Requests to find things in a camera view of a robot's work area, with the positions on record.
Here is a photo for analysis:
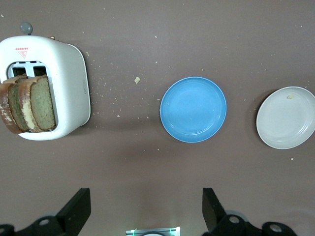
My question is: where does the white toaster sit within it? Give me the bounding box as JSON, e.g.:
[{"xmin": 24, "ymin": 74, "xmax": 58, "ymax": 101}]
[{"xmin": 0, "ymin": 22, "xmax": 92, "ymax": 141}]

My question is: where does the beige plate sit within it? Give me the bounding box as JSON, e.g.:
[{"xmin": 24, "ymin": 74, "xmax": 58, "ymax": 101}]
[{"xmin": 255, "ymin": 86, "xmax": 315, "ymax": 150}]

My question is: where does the brown bread slice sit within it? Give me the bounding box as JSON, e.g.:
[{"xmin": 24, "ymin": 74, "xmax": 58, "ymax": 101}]
[{"xmin": 18, "ymin": 75, "xmax": 58, "ymax": 133}]

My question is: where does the brown bread slice speckled crust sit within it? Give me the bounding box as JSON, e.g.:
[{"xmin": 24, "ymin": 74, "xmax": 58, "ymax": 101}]
[{"xmin": 0, "ymin": 74, "xmax": 30, "ymax": 135}]

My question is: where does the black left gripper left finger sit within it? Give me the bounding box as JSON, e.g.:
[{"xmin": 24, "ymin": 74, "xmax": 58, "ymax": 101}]
[{"xmin": 0, "ymin": 188, "xmax": 92, "ymax": 236}]

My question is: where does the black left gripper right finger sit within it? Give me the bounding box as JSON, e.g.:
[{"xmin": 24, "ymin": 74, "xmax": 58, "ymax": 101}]
[{"xmin": 202, "ymin": 188, "xmax": 298, "ymax": 236}]

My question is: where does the blue plate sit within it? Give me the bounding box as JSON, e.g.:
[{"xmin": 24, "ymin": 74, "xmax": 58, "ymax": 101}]
[{"xmin": 159, "ymin": 76, "xmax": 227, "ymax": 143}]

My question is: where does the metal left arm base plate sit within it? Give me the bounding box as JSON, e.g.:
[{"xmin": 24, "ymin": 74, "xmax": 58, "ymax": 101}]
[{"xmin": 125, "ymin": 226, "xmax": 182, "ymax": 236}]

